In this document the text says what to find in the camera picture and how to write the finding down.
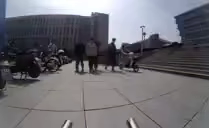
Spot scooter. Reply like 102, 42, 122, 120
118, 50, 141, 73

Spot grey paved plaza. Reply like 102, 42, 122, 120
0, 61, 209, 128

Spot lamp pole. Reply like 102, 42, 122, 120
139, 25, 147, 56

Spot low distant building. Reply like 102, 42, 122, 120
120, 33, 182, 54

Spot large grey ribbed building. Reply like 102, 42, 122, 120
5, 12, 110, 64

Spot robot's own part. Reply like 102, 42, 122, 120
60, 119, 74, 128
126, 116, 139, 128

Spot row of parked scooters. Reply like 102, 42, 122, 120
0, 39, 73, 81

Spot wide stone stairs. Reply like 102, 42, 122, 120
137, 44, 209, 81

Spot dark glass building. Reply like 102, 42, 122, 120
174, 0, 209, 48

